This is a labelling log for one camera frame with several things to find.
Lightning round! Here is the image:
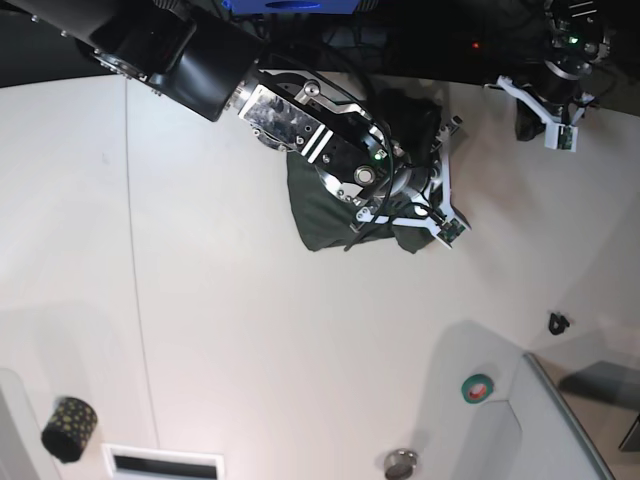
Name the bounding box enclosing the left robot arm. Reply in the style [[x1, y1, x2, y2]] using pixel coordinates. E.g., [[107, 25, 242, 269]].
[[512, 1, 610, 152]]

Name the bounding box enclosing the round metal tin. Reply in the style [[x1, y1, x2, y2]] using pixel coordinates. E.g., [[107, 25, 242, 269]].
[[383, 448, 419, 480]]

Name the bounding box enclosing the small black clip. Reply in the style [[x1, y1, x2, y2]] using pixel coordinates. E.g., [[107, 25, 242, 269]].
[[547, 312, 571, 336]]

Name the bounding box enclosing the blue box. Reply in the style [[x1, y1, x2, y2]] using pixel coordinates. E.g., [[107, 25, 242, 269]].
[[222, 0, 360, 15]]

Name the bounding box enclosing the dark green t-shirt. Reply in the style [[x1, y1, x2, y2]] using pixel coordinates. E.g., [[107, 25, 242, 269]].
[[286, 89, 442, 254]]

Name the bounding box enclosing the black gold dotted cup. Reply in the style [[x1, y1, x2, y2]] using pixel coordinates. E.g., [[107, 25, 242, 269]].
[[40, 397, 98, 464]]

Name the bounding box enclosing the white slotted tray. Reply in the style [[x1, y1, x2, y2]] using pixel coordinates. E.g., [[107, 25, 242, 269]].
[[102, 443, 226, 480]]

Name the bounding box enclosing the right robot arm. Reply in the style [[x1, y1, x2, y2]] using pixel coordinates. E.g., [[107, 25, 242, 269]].
[[18, 1, 439, 225]]

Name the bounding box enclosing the green tape roll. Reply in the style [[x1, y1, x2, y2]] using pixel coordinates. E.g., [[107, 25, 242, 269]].
[[461, 373, 495, 404]]

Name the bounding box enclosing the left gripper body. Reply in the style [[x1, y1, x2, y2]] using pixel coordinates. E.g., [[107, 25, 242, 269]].
[[534, 59, 592, 105]]

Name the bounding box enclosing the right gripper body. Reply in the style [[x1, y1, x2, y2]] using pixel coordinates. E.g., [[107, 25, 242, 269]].
[[384, 144, 443, 213]]

